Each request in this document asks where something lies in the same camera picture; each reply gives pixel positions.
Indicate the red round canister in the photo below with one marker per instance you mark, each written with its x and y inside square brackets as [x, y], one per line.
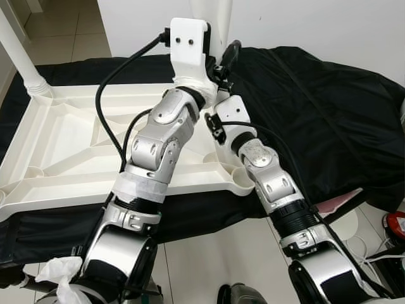
[397, 225]

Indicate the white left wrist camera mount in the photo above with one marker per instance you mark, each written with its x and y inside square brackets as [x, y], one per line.
[190, 47]

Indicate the black table cloth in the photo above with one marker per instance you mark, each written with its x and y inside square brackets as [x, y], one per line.
[342, 114]

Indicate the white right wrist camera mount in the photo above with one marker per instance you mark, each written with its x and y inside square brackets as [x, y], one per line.
[231, 107]

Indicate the pink stool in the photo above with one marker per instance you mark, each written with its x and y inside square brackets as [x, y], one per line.
[335, 204]

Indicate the white crumpled cloth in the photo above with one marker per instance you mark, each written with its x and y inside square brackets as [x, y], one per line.
[60, 272]

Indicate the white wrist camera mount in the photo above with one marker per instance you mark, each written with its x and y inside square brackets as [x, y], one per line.
[190, 47]
[231, 107]

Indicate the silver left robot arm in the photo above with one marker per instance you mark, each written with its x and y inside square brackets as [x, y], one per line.
[155, 145]

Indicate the grey right robot foot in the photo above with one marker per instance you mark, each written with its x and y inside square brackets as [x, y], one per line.
[243, 295]

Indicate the white plastic children table top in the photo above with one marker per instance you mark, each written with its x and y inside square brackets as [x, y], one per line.
[63, 145]

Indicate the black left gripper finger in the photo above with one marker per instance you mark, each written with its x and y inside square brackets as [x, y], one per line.
[229, 54]

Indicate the grey robot foot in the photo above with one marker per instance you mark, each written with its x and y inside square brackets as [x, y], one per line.
[155, 296]
[243, 295]

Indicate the grey left robot foot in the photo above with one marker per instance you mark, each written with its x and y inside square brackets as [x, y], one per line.
[155, 296]

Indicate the white round floor base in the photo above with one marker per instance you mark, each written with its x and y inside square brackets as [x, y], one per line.
[354, 228]

